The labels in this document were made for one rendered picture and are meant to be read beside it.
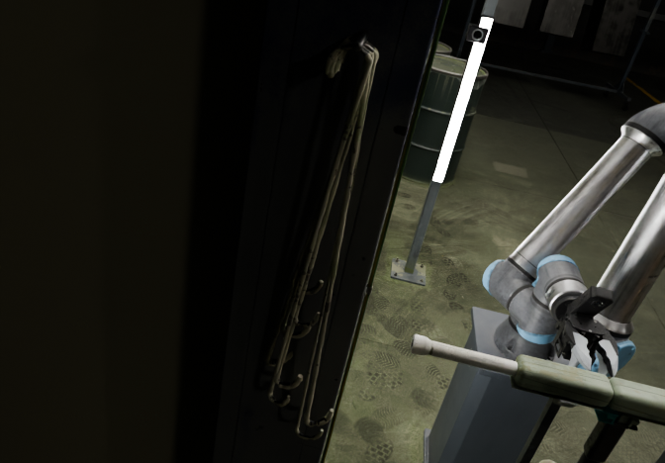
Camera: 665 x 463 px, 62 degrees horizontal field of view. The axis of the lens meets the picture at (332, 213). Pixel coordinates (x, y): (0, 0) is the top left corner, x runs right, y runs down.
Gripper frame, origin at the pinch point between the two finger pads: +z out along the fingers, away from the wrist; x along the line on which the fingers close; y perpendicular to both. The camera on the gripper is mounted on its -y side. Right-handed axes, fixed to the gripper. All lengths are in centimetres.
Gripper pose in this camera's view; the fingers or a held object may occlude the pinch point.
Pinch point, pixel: (601, 366)
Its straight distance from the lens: 116.3
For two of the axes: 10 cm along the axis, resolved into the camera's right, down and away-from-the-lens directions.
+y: -1.8, 8.6, 4.8
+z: -1.5, 4.6, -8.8
